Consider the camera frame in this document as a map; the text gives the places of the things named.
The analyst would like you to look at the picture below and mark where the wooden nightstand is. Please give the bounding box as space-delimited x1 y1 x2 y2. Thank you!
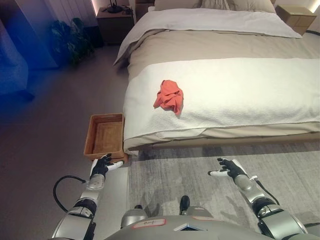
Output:
96 6 135 46

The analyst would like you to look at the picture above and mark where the bed with beige duvet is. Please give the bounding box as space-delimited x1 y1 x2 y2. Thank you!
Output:
112 0 320 155

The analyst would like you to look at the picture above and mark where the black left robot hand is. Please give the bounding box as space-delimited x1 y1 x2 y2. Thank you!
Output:
90 153 124 178

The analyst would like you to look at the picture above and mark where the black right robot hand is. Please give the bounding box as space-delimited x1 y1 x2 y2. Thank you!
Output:
208 157 245 180

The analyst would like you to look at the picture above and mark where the red garment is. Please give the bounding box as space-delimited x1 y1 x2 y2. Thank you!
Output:
153 79 185 118

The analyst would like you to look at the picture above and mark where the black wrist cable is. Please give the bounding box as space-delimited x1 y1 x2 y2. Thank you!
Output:
249 176 282 206
52 175 89 213

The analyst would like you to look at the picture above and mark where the silver right robot leg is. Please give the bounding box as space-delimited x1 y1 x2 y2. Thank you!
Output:
178 195 213 221

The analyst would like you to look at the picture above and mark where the silver robot leg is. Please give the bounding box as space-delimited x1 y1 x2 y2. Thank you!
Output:
178 195 213 221
120 204 148 230

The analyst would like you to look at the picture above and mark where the white textured bed blanket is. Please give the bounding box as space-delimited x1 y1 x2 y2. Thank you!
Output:
123 57 320 148

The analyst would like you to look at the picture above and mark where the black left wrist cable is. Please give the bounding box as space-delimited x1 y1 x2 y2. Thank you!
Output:
52 175 89 213

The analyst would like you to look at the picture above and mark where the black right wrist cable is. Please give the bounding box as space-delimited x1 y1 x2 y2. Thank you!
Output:
249 176 282 206

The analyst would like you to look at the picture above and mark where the dark green potted plant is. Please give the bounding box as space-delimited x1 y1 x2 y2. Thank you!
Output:
51 17 96 66

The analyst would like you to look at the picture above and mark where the silver left robot leg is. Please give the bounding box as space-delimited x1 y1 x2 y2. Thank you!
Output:
120 204 148 230

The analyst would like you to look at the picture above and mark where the black desk lamp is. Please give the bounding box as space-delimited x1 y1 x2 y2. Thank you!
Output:
106 0 122 14

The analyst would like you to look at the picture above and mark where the cardboard box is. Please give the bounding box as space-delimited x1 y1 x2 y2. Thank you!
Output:
274 4 318 36

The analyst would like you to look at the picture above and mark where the silver robot torso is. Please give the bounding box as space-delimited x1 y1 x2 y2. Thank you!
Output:
99 216 266 240

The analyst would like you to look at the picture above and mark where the brown wicker basket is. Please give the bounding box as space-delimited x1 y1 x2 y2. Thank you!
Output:
83 113 129 163

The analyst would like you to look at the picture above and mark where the white folded top sheet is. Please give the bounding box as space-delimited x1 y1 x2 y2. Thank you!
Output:
112 9 304 66

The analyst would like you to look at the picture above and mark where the beige pillow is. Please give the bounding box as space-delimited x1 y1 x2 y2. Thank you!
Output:
153 0 276 14

